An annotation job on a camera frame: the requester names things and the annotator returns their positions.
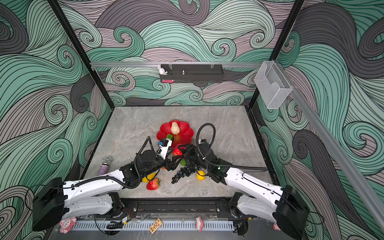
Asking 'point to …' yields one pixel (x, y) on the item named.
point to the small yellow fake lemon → (200, 177)
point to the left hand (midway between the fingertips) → (179, 151)
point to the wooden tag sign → (156, 225)
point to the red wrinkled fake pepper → (177, 150)
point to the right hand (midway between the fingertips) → (177, 151)
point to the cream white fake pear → (175, 128)
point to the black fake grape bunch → (184, 172)
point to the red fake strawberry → (153, 185)
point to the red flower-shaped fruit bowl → (184, 136)
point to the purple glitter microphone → (104, 168)
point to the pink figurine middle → (199, 223)
